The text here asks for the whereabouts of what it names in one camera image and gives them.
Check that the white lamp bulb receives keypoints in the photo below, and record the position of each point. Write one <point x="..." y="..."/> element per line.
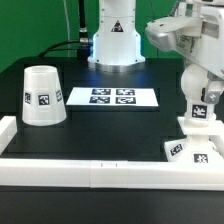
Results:
<point x="193" y="81"/>

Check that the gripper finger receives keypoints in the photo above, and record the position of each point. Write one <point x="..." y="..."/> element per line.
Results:
<point x="213" y="90"/>

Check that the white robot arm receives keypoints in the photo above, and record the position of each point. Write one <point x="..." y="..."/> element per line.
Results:
<point x="116" y="44"/>

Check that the white left fence rail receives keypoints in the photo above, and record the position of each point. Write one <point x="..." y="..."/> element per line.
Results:
<point x="8" y="129"/>

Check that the white front fence rail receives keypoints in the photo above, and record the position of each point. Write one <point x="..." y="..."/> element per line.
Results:
<point x="111" y="174"/>

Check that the white lamp base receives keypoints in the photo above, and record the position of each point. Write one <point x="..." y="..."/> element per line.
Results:
<point x="203" y="143"/>

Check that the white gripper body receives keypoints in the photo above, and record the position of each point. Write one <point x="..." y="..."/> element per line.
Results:
<point x="195" y="31"/>

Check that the white fence rail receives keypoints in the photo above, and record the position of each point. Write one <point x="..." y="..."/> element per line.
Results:
<point x="8" y="129"/>
<point x="111" y="174"/>

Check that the white marker sheet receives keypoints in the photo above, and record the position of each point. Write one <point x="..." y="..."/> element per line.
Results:
<point x="140" y="97"/>

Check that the white lamp shade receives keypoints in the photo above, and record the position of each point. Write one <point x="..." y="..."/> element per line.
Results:
<point x="43" y="103"/>

